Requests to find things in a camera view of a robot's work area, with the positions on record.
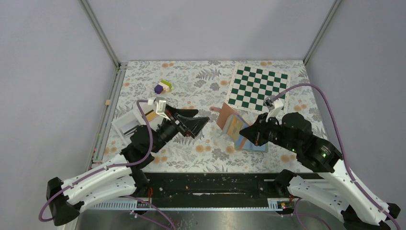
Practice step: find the floral table cloth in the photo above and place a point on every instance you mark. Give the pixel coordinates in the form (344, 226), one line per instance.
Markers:
(200, 85)

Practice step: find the cream toy block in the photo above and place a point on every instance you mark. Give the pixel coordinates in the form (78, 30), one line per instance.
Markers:
(166, 89)

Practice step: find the purple toy block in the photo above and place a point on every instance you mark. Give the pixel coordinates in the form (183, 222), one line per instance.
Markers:
(158, 89)

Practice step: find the left aluminium frame post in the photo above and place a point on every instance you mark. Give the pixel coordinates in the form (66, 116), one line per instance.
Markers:
(99, 32)

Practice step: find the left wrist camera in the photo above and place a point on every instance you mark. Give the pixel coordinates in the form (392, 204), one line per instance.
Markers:
(161, 108)

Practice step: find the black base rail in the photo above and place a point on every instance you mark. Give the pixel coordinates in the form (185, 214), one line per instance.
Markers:
(213, 190)

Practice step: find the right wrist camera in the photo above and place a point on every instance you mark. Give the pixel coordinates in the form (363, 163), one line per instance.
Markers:
(274, 106)

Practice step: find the brown leather wallet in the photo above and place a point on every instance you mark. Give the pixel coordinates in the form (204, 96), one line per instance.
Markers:
(224, 118)

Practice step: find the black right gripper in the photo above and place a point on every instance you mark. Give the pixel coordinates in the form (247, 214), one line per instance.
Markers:
(262, 130)

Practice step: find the yellow printed card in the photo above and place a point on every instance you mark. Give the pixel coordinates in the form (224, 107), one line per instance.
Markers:
(236, 125)

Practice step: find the lime green toy block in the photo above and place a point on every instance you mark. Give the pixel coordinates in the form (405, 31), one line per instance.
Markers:
(168, 84)

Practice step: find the green white chess mat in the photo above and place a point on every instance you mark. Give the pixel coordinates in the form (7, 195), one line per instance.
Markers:
(251, 85)

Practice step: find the aluminium frame post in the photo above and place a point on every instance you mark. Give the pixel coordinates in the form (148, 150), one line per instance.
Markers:
(99, 32)
(323, 28)

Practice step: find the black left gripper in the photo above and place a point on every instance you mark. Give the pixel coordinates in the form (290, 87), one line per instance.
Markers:
(179, 123)

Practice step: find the right aluminium frame post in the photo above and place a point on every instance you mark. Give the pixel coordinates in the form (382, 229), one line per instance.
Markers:
(323, 28)

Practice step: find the right controller board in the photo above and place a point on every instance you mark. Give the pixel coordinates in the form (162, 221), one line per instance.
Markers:
(285, 204)

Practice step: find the controller board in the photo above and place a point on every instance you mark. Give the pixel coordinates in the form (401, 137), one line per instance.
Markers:
(143, 204)
(285, 204)

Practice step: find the left controller board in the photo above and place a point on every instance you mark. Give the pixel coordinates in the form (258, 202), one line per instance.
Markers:
(143, 204)

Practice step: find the clear plastic divided tray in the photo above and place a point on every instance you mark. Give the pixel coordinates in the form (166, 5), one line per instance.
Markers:
(125, 125)

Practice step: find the green card holder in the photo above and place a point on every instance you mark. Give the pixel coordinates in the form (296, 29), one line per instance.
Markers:
(246, 145)

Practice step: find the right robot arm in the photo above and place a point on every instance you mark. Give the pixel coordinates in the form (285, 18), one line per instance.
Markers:
(354, 205)

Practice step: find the gold card in tray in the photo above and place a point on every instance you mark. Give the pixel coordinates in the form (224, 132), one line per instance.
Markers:
(151, 115)

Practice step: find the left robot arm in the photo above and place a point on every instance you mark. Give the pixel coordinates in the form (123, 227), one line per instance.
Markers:
(122, 175)

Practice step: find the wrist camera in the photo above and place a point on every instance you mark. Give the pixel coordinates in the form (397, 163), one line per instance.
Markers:
(274, 106)
(161, 108)

